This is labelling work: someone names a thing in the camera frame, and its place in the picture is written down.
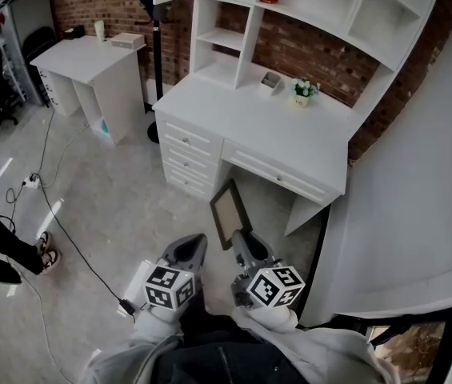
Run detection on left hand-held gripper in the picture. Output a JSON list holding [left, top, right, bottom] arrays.
[[144, 233, 210, 311]]

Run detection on white desk with drawers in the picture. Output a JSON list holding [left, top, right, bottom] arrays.
[[151, 71, 362, 238]]

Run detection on person's left forearm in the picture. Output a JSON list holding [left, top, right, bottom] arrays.
[[79, 305, 186, 384]]

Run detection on potted white flower plant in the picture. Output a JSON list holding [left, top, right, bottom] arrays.
[[289, 77, 322, 109]]

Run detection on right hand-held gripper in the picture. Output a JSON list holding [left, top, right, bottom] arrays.
[[230, 230, 306, 310]]

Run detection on small white desk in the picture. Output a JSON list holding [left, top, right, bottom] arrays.
[[29, 34, 147, 148]]

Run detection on white shelf unit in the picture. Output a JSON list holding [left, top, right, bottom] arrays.
[[152, 0, 446, 115]]

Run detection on dark picture frame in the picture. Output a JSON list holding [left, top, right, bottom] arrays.
[[209, 178, 255, 252]]

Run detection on small white drawer box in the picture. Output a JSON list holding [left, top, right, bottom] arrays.
[[110, 31, 147, 50]]

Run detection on black floor cable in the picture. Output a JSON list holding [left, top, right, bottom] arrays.
[[4, 106, 131, 308]]

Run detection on black floor stand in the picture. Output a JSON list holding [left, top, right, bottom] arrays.
[[138, 0, 167, 146]]

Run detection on person's dark trousers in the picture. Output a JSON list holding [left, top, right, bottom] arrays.
[[154, 288, 311, 384]]

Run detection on white floor cable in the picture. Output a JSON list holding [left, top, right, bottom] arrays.
[[39, 122, 90, 189]]

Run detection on black window frame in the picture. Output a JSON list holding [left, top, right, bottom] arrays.
[[320, 304, 452, 384]]

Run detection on grey pen holder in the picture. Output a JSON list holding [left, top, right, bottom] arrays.
[[258, 70, 283, 97]]

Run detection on person's right forearm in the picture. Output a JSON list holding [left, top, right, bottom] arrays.
[[230, 305, 402, 384]]

